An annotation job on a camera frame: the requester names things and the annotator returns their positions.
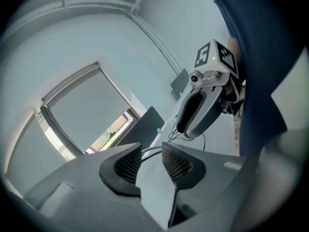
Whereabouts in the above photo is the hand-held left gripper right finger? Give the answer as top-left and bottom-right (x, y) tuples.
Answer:
(161, 141), (247, 229)

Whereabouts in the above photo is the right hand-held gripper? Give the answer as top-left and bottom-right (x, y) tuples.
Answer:
(176, 39), (242, 139)

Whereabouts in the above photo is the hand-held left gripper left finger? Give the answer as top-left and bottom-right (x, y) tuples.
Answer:
(23, 142), (169, 232)

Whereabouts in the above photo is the silver desk lamp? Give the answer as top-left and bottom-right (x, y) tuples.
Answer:
(141, 146), (163, 163)

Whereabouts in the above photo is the person's right forearm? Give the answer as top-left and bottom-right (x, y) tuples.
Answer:
(227, 36), (243, 60)

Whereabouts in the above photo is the long dark grey desk divider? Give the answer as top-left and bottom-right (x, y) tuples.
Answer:
(115, 106), (166, 152)

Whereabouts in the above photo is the person's right hand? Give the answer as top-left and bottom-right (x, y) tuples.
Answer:
(222, 82), (236, 104)

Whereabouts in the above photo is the person in dark blue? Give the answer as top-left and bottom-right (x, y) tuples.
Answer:
(202, 0), (296, 160)

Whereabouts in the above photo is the dark framed window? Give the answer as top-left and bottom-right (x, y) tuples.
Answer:
(40, 61), (141, 156)

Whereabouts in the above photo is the white roller blind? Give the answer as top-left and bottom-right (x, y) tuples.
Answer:
(45, 68), (132, 152)

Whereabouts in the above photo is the black power cable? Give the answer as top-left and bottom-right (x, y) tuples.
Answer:
(168, 122), (206, 152)

